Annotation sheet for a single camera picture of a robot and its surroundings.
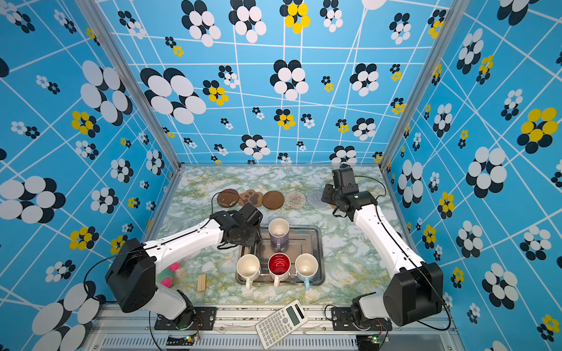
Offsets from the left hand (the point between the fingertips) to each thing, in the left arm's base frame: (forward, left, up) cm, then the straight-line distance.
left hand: (254, 236), depth 85 cm
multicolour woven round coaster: (+23, -17, -6) cm, 29 cm away
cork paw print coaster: (+25, +5, -7) cm, 27 cm away
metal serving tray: (+3, -19, -8) cm, 21 cm away
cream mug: (-10, +2, -6) cm, 12 cm away
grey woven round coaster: (+23, -26, -6) cm, 35 cm away
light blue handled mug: (-10, -21, -7) cm, 24 cm away
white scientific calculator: (-28, -12, -6) cm, 31 cm away
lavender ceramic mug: (+6, -10, -6) cm, 13 cm away
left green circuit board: (-33, +22, -10) cm, 41 cm away
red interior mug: (-9, -10, -6) cm, 15 cm away
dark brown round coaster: (+24, +16, -7) cm, 30 cm away
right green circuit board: (-33, -39, -7) cm, 52 cm away
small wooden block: (-15, +19, -7) cm, 25 cm away
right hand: (+13, -31, +13) cm, 36 cm away
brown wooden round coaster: (+23, -6, -7) cm, 25 cm away
